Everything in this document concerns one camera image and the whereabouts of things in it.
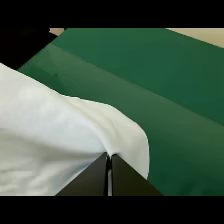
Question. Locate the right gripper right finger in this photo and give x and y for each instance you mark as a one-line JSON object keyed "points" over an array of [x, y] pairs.
{"points": [[130, 183]]}

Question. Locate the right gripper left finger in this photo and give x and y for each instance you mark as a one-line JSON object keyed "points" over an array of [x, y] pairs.
{"points": [[90, 181]]}

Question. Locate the light blue shirt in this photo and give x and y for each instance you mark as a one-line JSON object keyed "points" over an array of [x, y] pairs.
{"points": [[50, 140]]}

